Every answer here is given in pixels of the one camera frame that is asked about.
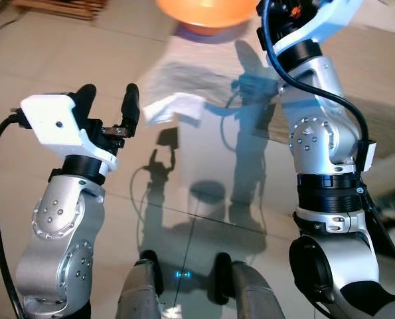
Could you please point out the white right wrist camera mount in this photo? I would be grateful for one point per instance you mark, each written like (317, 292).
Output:
(330, 20)

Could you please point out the brown wooden furniture piece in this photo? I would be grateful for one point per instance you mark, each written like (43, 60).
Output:
(58, 6)

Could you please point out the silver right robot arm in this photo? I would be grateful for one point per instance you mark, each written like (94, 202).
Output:
(316, 133)

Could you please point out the grey robot right leg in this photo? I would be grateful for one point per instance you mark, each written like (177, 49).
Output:
(253, 296)

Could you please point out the orange bowl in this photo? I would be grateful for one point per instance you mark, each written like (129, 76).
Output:
(207, 13)

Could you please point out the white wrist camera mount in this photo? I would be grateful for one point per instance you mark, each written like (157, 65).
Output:
(330, 20)
(51, 119)

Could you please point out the white folded napkin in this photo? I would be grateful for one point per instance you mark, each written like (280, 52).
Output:
(174, 108)

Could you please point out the grey robot leg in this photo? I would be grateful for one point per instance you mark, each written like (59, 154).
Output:
(139, 292)
(253, 296)

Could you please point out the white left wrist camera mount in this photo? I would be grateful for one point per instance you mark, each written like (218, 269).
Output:
(51, 119)

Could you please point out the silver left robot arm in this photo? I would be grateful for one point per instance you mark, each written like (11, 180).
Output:
(58, 239)

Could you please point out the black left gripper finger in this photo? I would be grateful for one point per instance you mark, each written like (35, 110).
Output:
(131, 106)
(86, 100)

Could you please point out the grey robot left leg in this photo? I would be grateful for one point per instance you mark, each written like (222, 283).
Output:
(139, 292)

